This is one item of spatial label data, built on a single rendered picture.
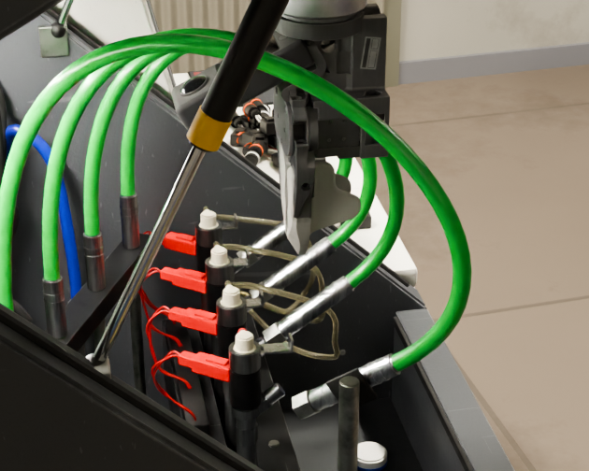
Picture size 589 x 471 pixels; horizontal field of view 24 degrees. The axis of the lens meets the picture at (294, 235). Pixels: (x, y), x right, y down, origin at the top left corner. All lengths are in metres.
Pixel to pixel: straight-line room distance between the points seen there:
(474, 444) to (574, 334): 2.05
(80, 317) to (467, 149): 3.17
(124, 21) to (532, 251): 2.47
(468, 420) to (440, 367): 0.10
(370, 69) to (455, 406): 0.46
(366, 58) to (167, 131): 0.40
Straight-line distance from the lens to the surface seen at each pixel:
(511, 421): 3.07
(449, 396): 1.43
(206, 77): 1.08
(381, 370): 1.06
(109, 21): 1.42
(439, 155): 4.31
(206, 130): 0.73
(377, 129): 0.97
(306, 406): 1.10
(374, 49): 1.08
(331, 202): 1.12
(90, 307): 1.30
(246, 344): 1.18
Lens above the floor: 1.75
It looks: 27 degrees down
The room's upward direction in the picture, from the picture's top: straight up
